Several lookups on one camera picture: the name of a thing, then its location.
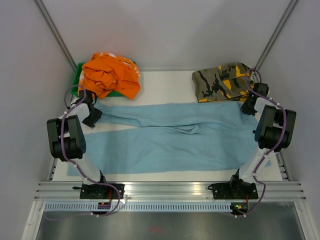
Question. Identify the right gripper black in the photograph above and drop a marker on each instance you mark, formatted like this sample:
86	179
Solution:
245	110

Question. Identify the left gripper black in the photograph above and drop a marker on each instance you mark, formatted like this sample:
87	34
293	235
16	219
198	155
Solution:
90	123

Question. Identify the light blue trousers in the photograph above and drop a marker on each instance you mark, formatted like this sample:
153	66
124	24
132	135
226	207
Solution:
173	138

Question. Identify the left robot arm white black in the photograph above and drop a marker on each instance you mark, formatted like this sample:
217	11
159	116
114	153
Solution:
67	143

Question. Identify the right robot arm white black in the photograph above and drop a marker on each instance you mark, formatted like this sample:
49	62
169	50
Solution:
274	132

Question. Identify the camouflage folded trousers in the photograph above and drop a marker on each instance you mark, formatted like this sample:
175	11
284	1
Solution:
221	83

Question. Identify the orange trousers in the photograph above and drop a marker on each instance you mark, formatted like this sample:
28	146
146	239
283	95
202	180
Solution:
106	72

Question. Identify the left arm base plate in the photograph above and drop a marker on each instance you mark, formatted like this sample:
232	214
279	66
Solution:
99	192

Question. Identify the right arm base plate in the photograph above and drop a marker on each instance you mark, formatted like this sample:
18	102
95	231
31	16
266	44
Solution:
224	191

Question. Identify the aluminium front rail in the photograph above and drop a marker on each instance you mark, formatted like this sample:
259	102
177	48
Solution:
276	191

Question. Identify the slotted cable duct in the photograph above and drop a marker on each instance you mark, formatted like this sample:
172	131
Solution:
82	206

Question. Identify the right aluminium frame post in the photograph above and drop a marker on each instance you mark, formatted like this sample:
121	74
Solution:
292	4

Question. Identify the aluminium frame post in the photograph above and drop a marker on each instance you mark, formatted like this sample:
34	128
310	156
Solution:
292	4
55	32

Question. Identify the left aluminium frame post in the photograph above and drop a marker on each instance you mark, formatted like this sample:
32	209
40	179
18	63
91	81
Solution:
55	32

